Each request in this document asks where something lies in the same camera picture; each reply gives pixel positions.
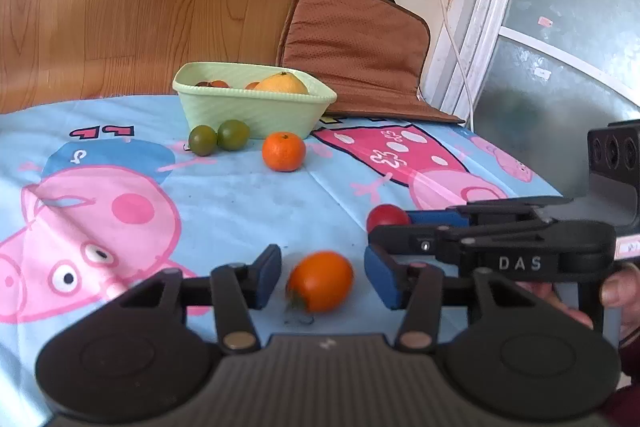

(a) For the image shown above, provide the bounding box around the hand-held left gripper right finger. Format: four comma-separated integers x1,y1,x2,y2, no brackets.
364,247,531,354

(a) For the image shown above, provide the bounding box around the orange tomato curly stem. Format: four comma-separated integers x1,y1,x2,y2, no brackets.
284,251,355,325

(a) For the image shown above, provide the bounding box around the white framed glass door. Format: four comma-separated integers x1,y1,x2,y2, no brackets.
440,0,640,208

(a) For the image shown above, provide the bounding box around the person's right hand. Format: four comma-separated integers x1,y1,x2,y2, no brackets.
520,262,640,348

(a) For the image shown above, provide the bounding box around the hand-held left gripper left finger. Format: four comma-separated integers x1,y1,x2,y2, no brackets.
120,244,282,355

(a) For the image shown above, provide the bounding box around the brown seat cushion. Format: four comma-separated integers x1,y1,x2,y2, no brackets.
276,0,466,125

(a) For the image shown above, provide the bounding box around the cartoon pig printed blanket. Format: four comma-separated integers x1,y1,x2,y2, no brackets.
0,94,591,427

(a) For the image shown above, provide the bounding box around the white cable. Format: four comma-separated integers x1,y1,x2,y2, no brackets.
415,0,476,128

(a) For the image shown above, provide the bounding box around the small red tomato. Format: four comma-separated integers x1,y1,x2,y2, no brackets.
366,204,412,233

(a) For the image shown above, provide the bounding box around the large yellow orange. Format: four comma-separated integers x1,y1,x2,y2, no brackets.
254,72,310,95

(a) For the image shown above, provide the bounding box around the green tomato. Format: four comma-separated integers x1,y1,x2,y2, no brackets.
217,119,251,152
188,125,218,156

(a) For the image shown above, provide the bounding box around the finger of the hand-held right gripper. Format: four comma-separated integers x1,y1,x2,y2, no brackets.
369,223,546,263
407,197,573,228

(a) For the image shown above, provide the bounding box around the green plastic basket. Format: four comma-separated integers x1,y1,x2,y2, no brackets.
172,62,337,140

